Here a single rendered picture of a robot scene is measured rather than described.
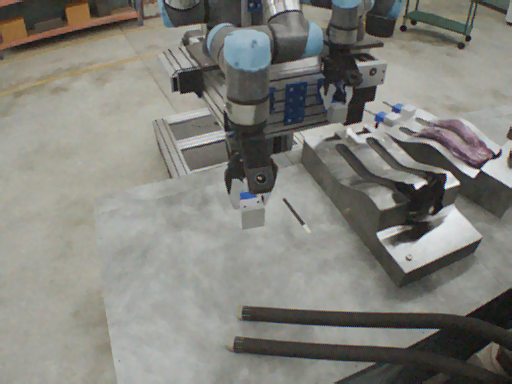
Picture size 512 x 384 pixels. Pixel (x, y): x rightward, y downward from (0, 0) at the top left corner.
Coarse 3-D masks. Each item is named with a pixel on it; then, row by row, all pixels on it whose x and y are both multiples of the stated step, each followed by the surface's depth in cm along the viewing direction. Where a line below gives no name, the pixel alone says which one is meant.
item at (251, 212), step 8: (248, 192) 84; (240, 200) 80; (248, 200) 80; (256, 200) 80; (240, 208) 78; (248, 208) 78; (256, 208) 78; (264, 208) 78; (240, 216) 80; (248, 216) 78; (256, 216) 79; (264, 216) 79; (240, 224) 81; (248, 224) 80; (256, 224) 80; (264, 224) 81
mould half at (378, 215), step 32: (320, 160) 103; (352, 192) 91; (384, 192) 85; (448, 192) 87; (352, 224) 94; (384, 224) 84; (416, 224) 87; (448, 224) 87; (384, 256) 83; (416, 256) 80; (448, 256) 81
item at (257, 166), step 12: (240, 144) 68; (252, 144) 67; (264, 144) 68; (252, 156) 67; (264, 156) 67; (252, 168) 66; (264, 168) 66; (252, 180) 65; (264, 180) 65; (252, 192) 66; (264, 192) 66
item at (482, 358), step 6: (510, 330) 72; (492, 342) 70; (486, 348) 69; (474, 354) 69; (480, 354) 68; (486, 354) 68; (468, 360) 71; (474, 360) 69; (480, 360) 68; (486, 360) 67; (480, 366) 68; (486, 366) 66; (492, 366) 66
